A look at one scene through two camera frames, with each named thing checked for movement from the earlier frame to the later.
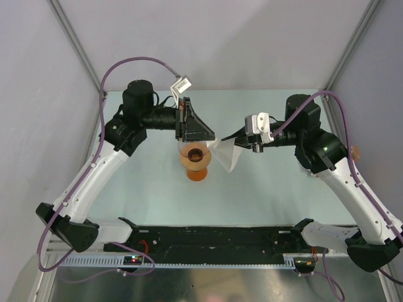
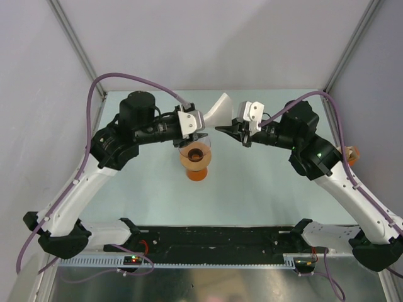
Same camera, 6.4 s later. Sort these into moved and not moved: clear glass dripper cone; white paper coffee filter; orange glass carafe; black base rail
Moved: white paper coffee filter
Not moved: clear glass dripper cone; black base rail; orange glass carafe
